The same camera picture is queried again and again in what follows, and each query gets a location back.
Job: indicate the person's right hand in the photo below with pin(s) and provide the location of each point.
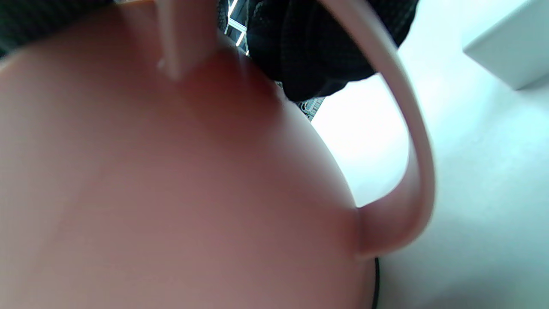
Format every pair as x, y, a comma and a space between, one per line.
300, 43

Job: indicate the pink salad bowl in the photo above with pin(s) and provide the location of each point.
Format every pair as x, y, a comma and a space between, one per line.
171, 171

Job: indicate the white jar lid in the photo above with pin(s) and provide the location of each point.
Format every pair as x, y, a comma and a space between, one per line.
514, 56

